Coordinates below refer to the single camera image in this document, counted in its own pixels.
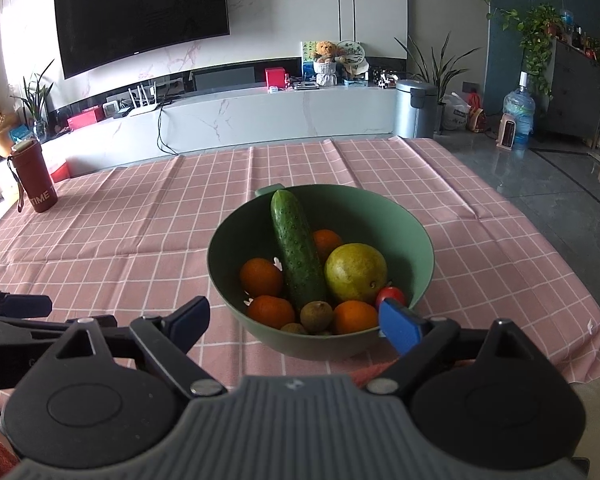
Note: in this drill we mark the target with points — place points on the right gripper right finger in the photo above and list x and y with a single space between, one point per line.
427 347

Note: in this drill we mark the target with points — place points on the silver trash bin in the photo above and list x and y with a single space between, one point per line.
416 109

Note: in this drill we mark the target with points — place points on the red water bottle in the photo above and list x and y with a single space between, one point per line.
28 167

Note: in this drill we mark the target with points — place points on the black television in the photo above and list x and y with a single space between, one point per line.
92 33

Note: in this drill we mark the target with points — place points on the red box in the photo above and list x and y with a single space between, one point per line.
276 77

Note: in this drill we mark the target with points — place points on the brown longan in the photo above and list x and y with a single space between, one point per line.
316 316
294 328

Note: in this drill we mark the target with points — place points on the blue water jug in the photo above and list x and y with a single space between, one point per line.
520 106

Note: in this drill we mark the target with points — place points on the orange tangerine on cloth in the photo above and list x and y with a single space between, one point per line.
261 277

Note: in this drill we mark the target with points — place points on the green colander bowl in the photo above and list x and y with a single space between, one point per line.
358 216

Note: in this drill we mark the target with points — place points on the white tv cabinet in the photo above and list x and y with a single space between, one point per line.
218 120

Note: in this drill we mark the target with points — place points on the teddy bear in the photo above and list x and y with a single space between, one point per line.
325 52

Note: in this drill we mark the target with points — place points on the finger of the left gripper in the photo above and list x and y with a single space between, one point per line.
25 306
97 320

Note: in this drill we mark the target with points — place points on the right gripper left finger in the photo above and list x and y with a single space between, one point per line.
159 345

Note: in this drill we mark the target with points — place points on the green cucumber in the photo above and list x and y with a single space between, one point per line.
301 263

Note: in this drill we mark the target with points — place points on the pink checkered tablecloth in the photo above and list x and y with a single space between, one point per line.
514 238

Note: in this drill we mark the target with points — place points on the dark grey cabinet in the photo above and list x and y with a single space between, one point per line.
574 107

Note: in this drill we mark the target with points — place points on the hanging green plant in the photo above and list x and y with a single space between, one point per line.
537 27

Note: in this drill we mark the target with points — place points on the yellow-green pear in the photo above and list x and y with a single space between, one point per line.
356 271

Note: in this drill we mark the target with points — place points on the orange tangerine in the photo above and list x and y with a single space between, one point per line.
354 316
271 311
326 241
261 277

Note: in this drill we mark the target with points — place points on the white router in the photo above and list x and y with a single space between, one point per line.
144 99

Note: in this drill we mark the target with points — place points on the potted leafy plant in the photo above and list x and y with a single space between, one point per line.
438 68

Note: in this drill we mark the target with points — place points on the red cherry tomato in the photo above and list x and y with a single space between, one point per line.
391 293

